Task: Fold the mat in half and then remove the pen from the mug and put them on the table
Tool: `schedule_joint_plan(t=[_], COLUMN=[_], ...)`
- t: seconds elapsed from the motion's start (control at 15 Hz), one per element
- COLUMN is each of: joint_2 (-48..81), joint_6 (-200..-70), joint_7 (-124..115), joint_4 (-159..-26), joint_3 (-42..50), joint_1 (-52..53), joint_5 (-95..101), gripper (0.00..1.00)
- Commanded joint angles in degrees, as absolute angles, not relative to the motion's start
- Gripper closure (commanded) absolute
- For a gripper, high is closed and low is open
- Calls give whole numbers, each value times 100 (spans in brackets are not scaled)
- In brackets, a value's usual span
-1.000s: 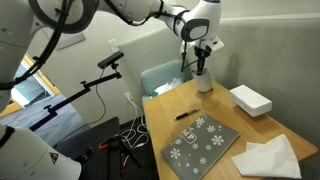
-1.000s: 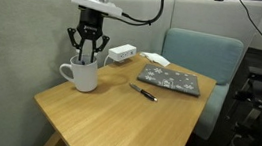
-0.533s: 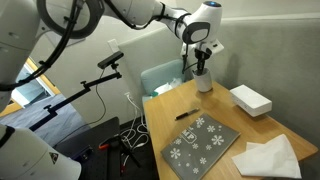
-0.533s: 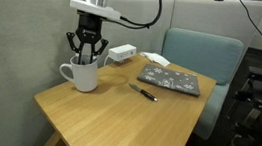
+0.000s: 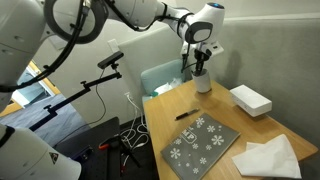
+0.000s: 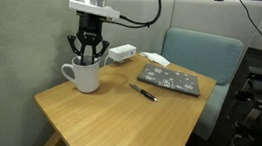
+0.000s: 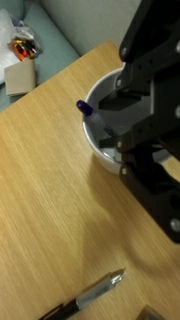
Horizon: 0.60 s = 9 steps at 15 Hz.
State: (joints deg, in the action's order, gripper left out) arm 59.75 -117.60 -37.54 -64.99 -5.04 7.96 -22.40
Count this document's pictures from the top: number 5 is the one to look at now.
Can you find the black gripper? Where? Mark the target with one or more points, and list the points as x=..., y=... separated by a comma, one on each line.
x=201, y=55

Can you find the black pen silver tip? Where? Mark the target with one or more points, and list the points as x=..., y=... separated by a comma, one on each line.
x=186, y=114

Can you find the grey snowflake mat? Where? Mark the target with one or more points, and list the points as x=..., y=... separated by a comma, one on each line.
x=200, y=146

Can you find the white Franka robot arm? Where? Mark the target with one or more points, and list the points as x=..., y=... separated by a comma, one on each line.
x=140, y=10

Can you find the white ceramic mug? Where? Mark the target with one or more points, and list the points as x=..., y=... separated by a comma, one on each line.
x=202, y=83

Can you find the white plastic bag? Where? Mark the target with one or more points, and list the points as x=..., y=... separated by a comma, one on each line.
x=166, y=87

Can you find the teal upholstered chair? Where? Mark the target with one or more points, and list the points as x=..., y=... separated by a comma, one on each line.
x=160, y=73

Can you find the white power strip box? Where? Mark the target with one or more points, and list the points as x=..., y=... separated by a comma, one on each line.
x=248, y=100

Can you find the long grey felt partition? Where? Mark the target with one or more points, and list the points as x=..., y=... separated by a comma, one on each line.
x=266, y=56

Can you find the white paper tissue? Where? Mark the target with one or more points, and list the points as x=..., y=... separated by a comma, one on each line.
x=266, y=160

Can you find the black robot platform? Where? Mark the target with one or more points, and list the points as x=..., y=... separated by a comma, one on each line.
x=90, y=140

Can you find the white wall outlet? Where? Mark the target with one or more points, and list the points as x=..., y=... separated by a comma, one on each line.
x=128, y=96

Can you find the white wall switch plate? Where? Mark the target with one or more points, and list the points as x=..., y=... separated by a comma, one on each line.
x=113, y=45

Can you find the black camera on stand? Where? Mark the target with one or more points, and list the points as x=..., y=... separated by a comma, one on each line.
x=110, y=60

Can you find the black articulated camera stand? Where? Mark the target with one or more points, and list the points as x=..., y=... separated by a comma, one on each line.
x=66, y=100

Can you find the orange wooden door frame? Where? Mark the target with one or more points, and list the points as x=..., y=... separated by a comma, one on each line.
x=40, y=75

